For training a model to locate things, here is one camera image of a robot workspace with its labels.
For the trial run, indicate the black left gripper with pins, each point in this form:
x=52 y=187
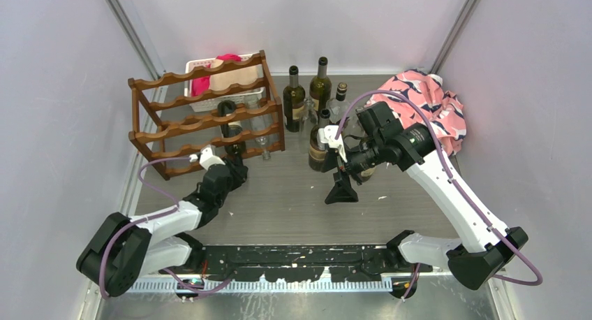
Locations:
x=238 y=172

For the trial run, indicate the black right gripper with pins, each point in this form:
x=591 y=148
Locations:
x=342 y=190

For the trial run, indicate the dark bottle white label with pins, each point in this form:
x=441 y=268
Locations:
x=231 y=129

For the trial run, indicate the dark bottle cream label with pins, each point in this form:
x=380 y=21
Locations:
x=365 y=175

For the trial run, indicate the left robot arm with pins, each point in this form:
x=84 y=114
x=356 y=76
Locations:
x=125 y=249

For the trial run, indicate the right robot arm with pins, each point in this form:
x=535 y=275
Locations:
x=484 y=244

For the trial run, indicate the dark bottle brown label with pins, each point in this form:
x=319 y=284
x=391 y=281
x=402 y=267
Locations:
x=317 y=150

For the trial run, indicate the wooden wine rack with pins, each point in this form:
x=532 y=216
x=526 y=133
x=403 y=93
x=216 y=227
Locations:
x=148 y=127

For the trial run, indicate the small clear glass bottle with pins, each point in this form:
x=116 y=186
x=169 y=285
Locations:
x=307 y=121

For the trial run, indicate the clear bottle with dark cap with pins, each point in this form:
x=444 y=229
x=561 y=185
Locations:
x=338 y=105

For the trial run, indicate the dark green bottle far back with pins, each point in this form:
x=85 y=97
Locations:
x=320 y=86

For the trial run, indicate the dark green bottle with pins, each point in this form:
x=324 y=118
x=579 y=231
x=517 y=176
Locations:
x=293 y=101
x=320 y=86

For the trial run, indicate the dark green bottle far left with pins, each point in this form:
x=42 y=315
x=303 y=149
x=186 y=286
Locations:
x=293 y=101

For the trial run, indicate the white plastic basket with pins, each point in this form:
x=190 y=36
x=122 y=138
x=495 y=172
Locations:
x=210 y=104

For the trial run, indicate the red cloth in basket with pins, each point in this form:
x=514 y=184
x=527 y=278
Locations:
x=199 y=85

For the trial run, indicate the beige folded cloth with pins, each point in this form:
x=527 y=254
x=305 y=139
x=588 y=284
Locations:
x=243 y=76

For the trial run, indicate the pink shark print cloth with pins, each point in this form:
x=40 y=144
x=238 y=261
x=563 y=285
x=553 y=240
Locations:
x=442 y=108

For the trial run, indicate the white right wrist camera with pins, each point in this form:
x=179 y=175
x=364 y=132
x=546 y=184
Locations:
x=330 y=136

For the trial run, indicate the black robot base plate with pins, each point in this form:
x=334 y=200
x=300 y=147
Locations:
x=294 y=263

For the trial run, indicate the aluminium frame rail front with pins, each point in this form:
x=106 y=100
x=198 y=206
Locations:
x=194 y=284

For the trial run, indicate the aluminium corner post left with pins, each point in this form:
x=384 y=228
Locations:
x=128 y=17

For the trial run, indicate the aluminium corner post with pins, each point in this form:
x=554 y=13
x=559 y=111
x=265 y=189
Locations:
x=453 y=35
x=128 y=17

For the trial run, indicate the aluminium corner post right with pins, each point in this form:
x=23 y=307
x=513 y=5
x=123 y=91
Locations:
x=453 y=35

